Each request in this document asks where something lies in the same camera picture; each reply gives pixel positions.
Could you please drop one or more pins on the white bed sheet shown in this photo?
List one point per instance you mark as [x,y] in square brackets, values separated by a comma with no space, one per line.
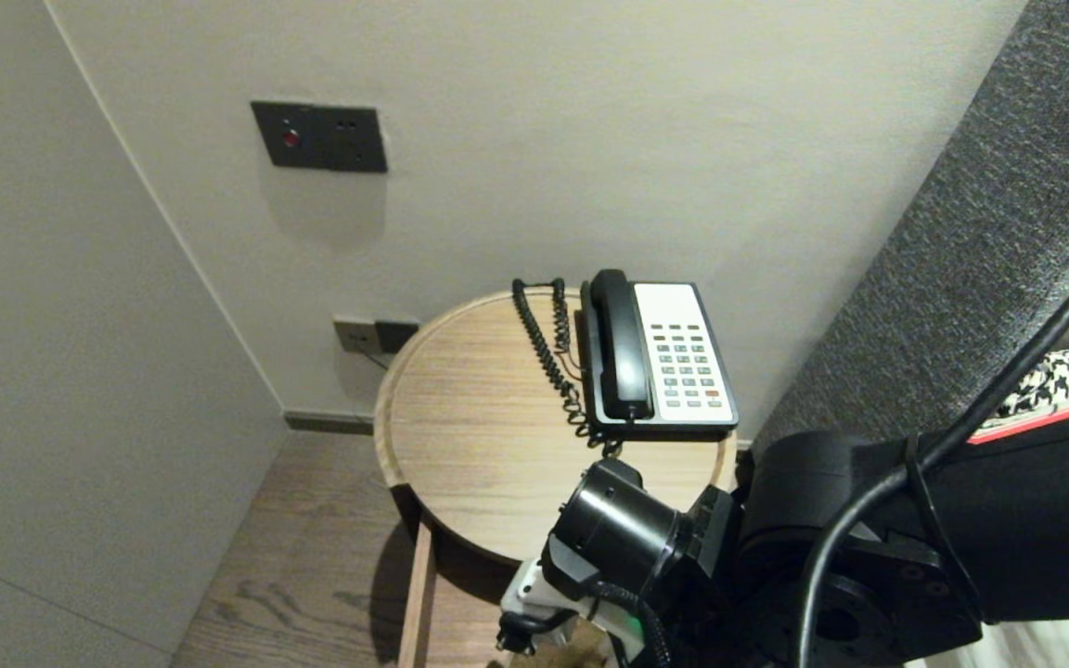
[1036,649]

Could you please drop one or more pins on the black telephone handset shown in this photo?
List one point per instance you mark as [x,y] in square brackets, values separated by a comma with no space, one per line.
[623,343]

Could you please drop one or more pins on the round wooden bedside table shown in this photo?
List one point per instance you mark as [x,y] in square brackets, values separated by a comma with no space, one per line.
[479,417]

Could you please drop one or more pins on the grey wall baseboard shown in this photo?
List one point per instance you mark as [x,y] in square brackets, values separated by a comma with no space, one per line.
[326,423]

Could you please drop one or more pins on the grey fabric headboard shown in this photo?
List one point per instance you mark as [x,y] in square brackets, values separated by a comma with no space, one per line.
[943,250]

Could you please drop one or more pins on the dark wall switch panel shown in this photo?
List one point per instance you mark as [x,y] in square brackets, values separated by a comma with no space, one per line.
[321,137]

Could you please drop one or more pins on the beige wall data socket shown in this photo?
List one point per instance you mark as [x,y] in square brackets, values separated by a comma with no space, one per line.
[354,336]

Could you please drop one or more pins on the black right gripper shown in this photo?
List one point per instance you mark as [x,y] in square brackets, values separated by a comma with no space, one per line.
[618,529]

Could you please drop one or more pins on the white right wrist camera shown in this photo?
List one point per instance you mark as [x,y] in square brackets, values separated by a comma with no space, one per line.
[534,594]

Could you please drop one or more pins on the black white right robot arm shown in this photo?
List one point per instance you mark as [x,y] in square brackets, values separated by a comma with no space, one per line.
[1008,529]

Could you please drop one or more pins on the dark wall power socket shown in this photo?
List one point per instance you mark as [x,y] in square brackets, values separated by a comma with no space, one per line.
[395,334]

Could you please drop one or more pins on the black and white desk telephone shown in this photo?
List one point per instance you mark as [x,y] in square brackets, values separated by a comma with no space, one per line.
[683,311]

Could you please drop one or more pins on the gold tissue pack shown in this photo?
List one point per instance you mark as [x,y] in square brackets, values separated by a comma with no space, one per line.
[581,655]

